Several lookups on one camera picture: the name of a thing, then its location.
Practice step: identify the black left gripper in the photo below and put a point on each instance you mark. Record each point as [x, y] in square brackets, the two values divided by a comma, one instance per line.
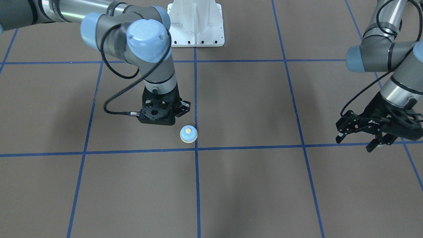
[374, 116]

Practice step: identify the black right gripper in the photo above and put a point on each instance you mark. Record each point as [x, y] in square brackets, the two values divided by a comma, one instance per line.
[184, 108]

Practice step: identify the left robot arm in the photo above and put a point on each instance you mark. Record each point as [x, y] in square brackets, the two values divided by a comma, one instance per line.
[380, 52]

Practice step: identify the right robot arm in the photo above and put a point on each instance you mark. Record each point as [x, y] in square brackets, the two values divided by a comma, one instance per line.
[133, 41]

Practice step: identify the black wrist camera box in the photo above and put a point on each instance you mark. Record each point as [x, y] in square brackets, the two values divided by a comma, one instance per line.
[156, 117]

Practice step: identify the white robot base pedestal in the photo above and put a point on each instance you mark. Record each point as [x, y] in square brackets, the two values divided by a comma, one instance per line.
[196, 23]

